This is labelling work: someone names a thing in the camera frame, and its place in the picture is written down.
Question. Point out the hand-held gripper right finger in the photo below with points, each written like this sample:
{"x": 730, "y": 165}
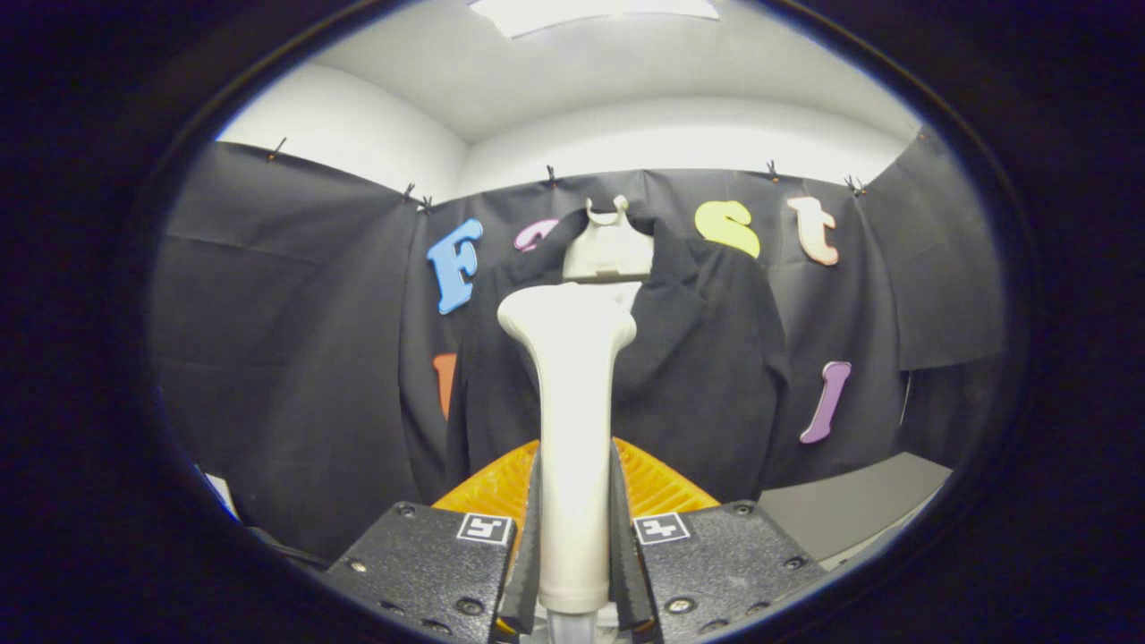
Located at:
{"x": 626, "y": 555}

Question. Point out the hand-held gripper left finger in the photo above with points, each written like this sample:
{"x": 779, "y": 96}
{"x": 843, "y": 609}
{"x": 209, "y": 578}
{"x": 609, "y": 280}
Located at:
{"x": 528, "y": 555}

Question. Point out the white garment steamer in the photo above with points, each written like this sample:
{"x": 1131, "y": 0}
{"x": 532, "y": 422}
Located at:
{"x": 572, "y": 420}

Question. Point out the black suit jacket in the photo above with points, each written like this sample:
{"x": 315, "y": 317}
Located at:
{"x": 707, "y": 358}

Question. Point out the beige cabinet with grey top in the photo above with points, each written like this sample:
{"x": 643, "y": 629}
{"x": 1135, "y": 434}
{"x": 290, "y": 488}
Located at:
{"x": 850, "y": 501}

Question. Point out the white mannequin torso form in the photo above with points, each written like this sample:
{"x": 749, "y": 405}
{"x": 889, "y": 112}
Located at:
{"x": 608, "y": 255}

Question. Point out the black backdrop cloth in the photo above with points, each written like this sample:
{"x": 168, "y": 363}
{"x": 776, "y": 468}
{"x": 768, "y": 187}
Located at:
{"x": 286, "y": 313}

